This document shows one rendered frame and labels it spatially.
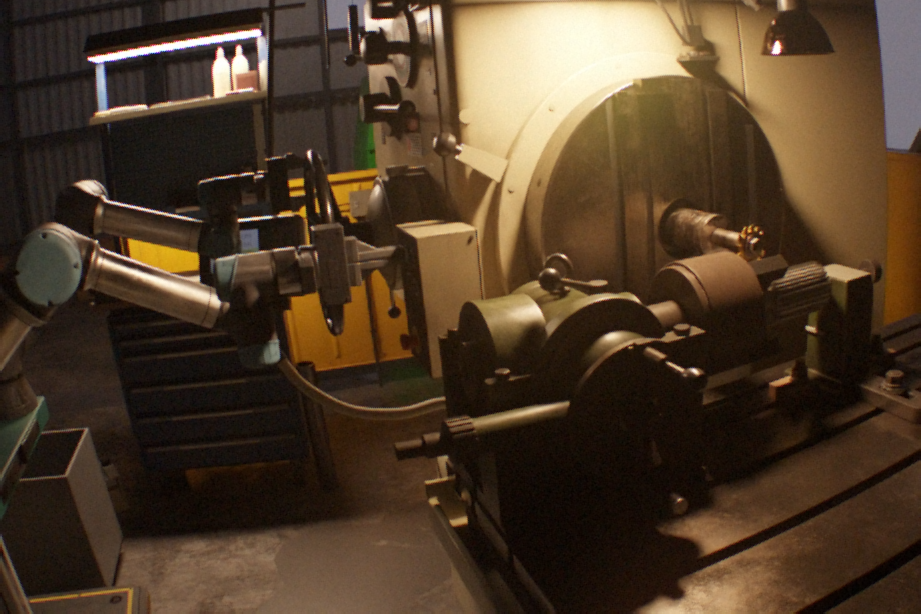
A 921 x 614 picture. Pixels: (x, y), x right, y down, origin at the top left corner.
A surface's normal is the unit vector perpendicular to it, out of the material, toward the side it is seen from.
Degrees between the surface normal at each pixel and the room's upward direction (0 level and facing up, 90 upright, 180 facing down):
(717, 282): 40
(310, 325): 90
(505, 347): 58
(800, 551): 0
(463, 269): 90
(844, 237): 90
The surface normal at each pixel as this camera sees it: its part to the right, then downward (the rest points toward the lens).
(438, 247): 0.31, 0.13
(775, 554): -0.09, -0.98
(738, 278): 0.14, -0.63
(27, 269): 0.59, 0.00
